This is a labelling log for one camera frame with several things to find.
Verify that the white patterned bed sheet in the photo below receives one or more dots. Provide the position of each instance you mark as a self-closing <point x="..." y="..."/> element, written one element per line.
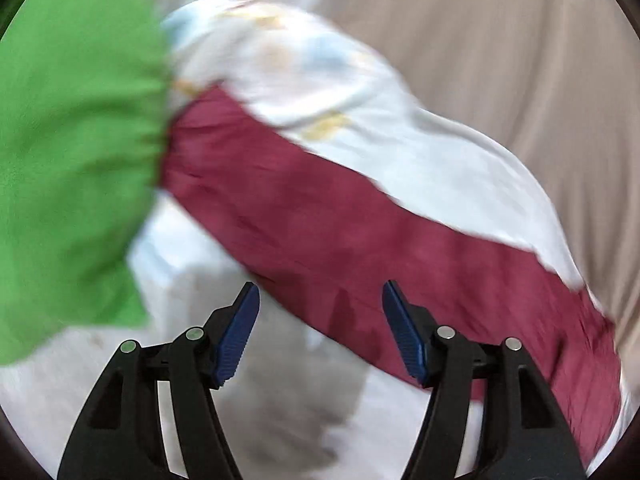
<point x="300" y="405"/>

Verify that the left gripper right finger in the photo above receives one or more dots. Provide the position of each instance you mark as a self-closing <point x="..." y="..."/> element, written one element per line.
<point x="524" y="433"/>

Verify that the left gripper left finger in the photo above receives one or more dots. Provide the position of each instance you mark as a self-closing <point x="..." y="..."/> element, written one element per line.
<point x="118" y="435"/>

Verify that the bright green cloth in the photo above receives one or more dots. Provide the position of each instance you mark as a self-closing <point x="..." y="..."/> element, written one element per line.
<point x="84" y="88"/>

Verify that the beige fabric curtain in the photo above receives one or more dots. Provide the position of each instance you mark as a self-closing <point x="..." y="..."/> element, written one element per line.
<point x="556" y="82"/>

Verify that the maroon quilted jacket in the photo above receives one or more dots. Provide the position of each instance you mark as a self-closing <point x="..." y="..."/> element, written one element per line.
<point x="322" y="240"/>

